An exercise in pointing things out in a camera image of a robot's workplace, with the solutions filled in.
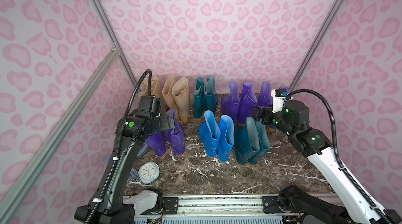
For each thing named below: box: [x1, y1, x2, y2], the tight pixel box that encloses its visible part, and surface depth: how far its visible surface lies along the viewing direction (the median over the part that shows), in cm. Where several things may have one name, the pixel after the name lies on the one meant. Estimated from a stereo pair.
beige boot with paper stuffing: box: [171, 76, 191, 121], surface depth 92 cm
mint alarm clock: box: [138, 161, 160, 185], surface depth 83 cm
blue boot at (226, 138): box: [217, 115, 235, 163], surface depth 75 cm
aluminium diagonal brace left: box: [0, 45, 121, 224], surface depth 68 cm
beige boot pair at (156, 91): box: [151, 76, 167, 113], surface depth 90 cm
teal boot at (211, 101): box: [204, 75, 219, 115], surface depth 92 cm
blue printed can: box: [129, 166, 139, 181], surface depth 80 cm
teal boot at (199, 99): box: [193, 76, 205, 121], surface depth 90 cm
